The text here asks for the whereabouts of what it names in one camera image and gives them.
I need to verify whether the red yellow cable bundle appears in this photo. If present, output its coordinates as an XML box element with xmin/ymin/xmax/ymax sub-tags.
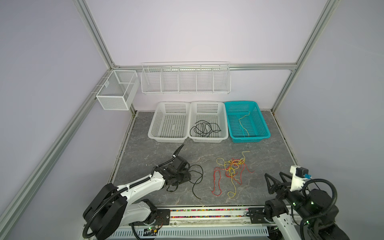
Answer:
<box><xmin>211</xmin><ymin>150</ymin><xmax>254</xmax><ymax>199</ymax></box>

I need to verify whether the long black cable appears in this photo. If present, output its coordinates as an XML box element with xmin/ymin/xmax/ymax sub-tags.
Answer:
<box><xmin>189</xmin><ymin>119</ymin><xmax>222</xmax><ymax>139</ymax></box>

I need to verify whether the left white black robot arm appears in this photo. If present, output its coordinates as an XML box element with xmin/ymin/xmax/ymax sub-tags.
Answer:
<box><xmin>82</xmin><ymin>147</ymin><xmax>191</xmax><ymax>240</ymax></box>

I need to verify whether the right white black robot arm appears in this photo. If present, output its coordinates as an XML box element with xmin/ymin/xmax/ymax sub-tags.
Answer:
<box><xmin>246</xmin><ymin>166</ymin><xmax>349</xmax><ymax>240</ymax></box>

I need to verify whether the left white plastic basket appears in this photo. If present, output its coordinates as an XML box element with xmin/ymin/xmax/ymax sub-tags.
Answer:
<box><xmin>148</xmin><ymin>102</ymin><xmax>191</xmax><ymax>143</ymax></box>

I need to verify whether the white plastic basket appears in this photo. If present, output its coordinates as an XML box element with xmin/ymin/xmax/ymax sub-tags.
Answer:
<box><xmin>148</xmin><ymin>102</ymin><xmax>191</xmax><ymax>143</ymax></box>
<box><xmin>187</xmin><ymin>101</ymin><xmax>229</xmax><ymax>143</ymax></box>

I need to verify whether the middle white plastic basket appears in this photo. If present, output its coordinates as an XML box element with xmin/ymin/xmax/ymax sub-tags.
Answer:
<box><xmin>187</xmin><ymin>101</ymin><xmax>229</xmax><ymax>143</ymax></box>

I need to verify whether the teal plastic basket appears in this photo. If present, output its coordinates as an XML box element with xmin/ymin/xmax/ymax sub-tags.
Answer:
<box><xmin>225</xmin><ymin>101</ymin><xmax>271</xmax><ymax>143</ymax></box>

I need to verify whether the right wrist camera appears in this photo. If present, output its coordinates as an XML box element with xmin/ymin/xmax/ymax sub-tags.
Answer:
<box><xmin>290</xmin><ymin>166</ymin><xmax>311</xmax><ymax>192</ymax></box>

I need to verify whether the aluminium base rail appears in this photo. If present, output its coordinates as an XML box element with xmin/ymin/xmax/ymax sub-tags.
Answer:
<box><xmin>80</xmin><ymin>205</ymin><xmax>334</xmax><ymax>232</ymax></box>

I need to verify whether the white vented cable duct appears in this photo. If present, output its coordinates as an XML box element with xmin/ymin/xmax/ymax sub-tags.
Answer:
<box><xmin>92</xmin><ymin>226</ymin><xmax>270</xmax><ymax>240</ymax></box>

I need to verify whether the white wire wall shelf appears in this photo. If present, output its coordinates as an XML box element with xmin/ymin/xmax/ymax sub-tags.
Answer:
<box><xmin>141</xmin><ymin>62</ymin><xmax>232</xmax><ymax>94</ymax></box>

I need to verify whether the white mesh wall box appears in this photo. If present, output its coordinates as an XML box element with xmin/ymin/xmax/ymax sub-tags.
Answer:
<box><xmin>96</xmin><ymin>70</ymin><xmax>140</xmax><ymax>111</ymax></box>

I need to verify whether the aluminium frame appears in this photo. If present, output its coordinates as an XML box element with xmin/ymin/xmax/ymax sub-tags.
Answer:
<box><xmin>0</xmin><ymin>0</ymin><xmax>343</xmax><ymax>232</ymax></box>

